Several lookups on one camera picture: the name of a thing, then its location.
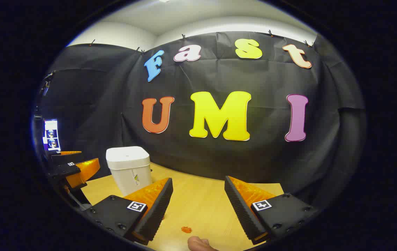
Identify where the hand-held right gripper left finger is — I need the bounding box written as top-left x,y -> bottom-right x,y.
85,177 -> 174,245

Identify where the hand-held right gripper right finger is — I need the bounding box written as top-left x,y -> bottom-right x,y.
224,176 -> 320,245

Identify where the wooden desktop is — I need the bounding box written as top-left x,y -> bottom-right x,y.
80,162 -> 284,251

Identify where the lit monitor screen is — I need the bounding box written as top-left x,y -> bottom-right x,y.
43,119 -> 61,151

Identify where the white desktop garbage bin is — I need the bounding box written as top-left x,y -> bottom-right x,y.
106,146 -> 152,197

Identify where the dark metal stand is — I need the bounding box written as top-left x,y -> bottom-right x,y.
40,71 -> 55,97

